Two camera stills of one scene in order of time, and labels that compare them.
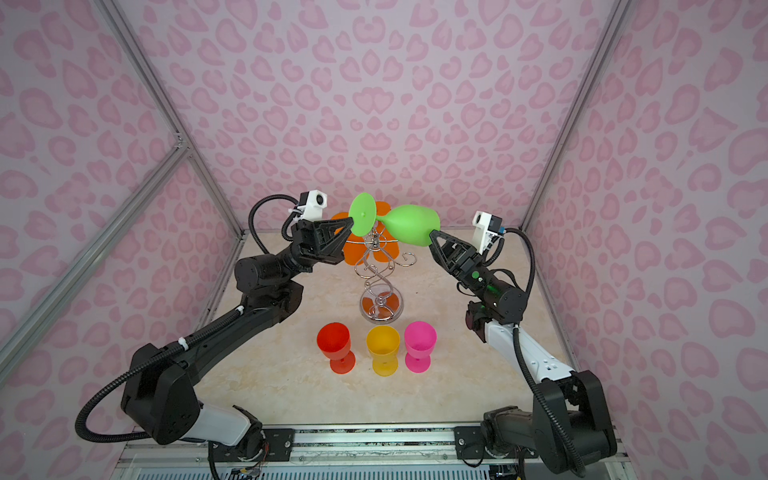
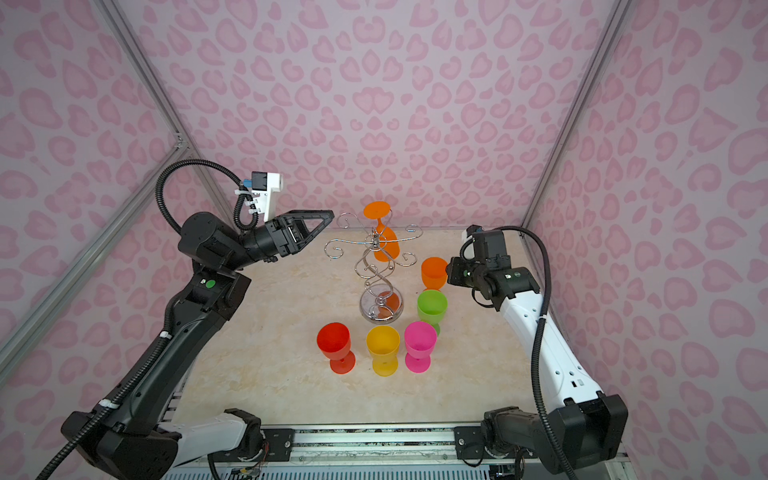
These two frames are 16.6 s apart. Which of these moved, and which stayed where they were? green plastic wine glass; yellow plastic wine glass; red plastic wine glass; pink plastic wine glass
Moved: green plastic wine glass
Stayed: pink plastic wine glass; yellow plastic wine glass; red plastic wine glass
